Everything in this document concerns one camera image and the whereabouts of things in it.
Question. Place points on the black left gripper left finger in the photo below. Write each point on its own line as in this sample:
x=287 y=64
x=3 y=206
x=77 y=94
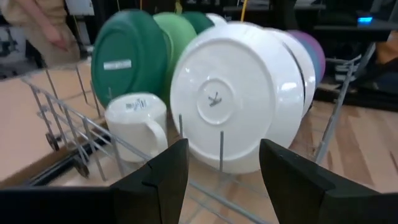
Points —
x=124 y=205

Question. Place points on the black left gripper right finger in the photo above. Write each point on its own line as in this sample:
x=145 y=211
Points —
x=326 y=205

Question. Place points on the white printed mug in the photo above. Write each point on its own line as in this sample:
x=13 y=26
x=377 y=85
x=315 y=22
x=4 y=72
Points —
x=136 y=124

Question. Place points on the white round plate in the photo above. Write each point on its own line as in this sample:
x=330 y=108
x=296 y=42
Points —
x=230 y=99
x=217 y=19

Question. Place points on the dark green plate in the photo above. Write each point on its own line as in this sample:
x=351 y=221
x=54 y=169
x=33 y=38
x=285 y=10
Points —
x=129 y=53

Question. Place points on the purple plate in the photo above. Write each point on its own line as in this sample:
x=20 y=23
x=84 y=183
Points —
x=315 y=46

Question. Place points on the light green bowl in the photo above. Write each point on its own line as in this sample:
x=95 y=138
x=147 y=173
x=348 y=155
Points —
x=178 y=40

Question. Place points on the dark green bowl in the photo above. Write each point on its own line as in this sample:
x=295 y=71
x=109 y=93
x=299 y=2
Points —
x=199 y=20

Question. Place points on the light wooden desk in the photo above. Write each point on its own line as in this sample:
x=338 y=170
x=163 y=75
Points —
x=18 y=124

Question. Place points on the person's hand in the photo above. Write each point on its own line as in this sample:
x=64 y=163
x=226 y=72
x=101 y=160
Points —
x=57 y=40

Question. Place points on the person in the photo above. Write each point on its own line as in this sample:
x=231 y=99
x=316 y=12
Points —
x=34 y=18

